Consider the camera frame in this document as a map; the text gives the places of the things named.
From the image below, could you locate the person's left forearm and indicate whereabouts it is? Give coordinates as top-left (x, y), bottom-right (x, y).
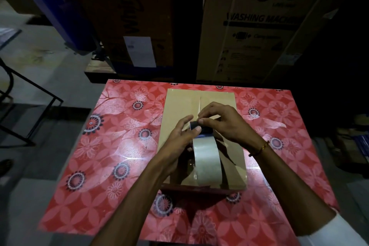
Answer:
top-left (91, 157), bottom-right (185, 246)

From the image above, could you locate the small open cardboard box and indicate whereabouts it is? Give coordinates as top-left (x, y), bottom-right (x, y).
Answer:
top-left (334, 126), bottom-right (369, 170)

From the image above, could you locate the wooden pallet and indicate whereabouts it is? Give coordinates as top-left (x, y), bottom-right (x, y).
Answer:
top-left (84, 58), bottom-right (116, 84)

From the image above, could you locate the clear packing tape roll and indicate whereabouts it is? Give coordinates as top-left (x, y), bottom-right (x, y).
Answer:
top-left (189, 120), bottom-right (224, 190)

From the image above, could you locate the white sleeve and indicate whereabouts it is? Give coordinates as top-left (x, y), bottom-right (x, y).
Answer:
top-left (297, 213), bottom-right (369, 246)

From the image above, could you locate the person's right hand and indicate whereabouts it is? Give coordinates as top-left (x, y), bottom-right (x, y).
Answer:
top-left (197, 102), bottom-right (266, 156)

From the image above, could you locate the brown cardboard box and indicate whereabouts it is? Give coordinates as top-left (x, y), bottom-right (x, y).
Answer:
top-left (157, 88), bottom-right (248, 192)

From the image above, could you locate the person's left hand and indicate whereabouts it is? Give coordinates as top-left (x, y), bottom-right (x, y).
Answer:
top-left (152, 115), bottom-right (202, 179)

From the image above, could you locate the large printed appliance carton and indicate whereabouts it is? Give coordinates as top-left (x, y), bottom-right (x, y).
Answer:
top-left (196, 0), bottom-right (342, 85)

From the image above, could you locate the large white paper label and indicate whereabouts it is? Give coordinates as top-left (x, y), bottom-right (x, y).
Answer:
top-left (124, 36), bottom-right (157, 68)

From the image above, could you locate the person's right forearm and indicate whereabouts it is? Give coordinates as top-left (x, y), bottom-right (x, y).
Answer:
top-left (249, 140), bottom-right (337, 238)

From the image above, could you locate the blue plastic bin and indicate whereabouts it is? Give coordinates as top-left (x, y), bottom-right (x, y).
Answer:
top-left (14, 0), bottom-right (97, 55)

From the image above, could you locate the black metal frame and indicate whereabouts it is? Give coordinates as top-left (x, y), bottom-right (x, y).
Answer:
top-left (0, 30), bottom-right (64, 149)

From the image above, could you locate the red floral tablecloth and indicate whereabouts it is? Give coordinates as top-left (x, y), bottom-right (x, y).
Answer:
top-left (37, 79), bottom-right (341, 246)

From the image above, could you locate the large dark cardboard carton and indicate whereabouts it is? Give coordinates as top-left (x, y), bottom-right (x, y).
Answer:
top-left (55, 0), bottom-right (177, 82)

